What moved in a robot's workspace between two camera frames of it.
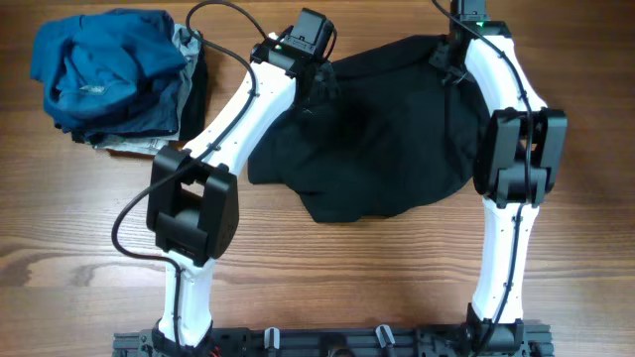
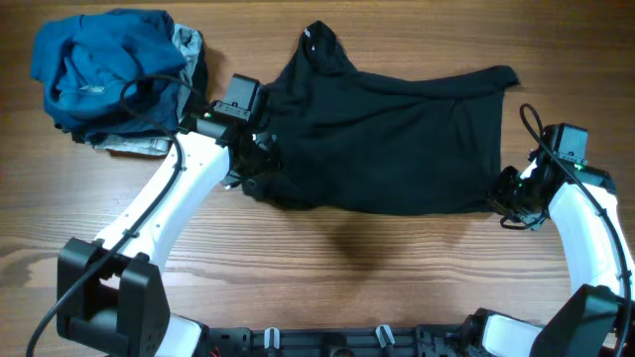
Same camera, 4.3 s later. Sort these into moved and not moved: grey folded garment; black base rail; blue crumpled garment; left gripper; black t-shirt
Moved: black t-shirt; left gripper
Not moved: black base rail; blue crumpled garment; grey folded garment
